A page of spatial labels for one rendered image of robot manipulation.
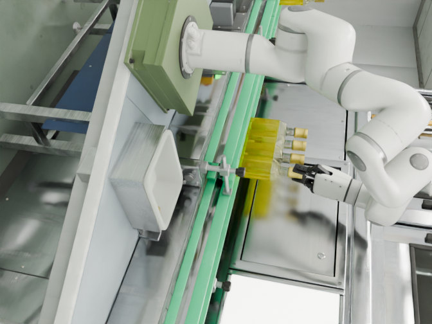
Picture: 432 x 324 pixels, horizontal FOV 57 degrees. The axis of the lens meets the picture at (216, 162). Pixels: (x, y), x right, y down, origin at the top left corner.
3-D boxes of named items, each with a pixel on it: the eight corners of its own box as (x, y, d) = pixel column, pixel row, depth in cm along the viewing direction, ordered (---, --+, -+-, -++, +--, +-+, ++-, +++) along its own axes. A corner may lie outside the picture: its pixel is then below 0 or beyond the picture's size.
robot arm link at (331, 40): (332, 112, 84) (347, 36, 74) (265, 71, 101) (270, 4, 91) (365, 101, 88) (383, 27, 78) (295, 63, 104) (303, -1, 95)
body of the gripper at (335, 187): (352, 191, 125) (317, 180, 129) (359, 171, 117) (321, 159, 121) (345, 210, 121) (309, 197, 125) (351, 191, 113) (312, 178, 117)
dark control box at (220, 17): (210, 25, 154) (232, 26, 152) (208, 6, 147) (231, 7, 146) (215, 13, 159) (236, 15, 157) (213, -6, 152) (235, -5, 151)
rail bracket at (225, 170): (203, 193, 118) (245, 199, 116) (196, 157, 106) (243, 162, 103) (206, 185, 120) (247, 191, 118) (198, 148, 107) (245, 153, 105)
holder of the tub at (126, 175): (137, 238, 109) (164, 242, 107) (107, 177, 88) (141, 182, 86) (157, 187, 119) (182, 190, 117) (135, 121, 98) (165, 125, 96)
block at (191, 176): (179, 186, 118) (202, 189, 117) (174, 166, 111) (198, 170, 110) (182, 177, 121) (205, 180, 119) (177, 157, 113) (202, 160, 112)
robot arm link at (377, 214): (389, 155, 95) (372, 179, 115) (372, 205, 92) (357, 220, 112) (427, 168, 93) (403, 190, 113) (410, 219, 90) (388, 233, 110)
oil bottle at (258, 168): (213, 174, 132) (279, 183, 127) (211, 163, 127) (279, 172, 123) (217, 161, 135) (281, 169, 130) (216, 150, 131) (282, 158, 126)
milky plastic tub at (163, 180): (134, 229, 105) (165, 234, 103) (108, 177, 87) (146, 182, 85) (155, 176, 115) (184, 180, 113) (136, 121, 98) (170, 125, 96)
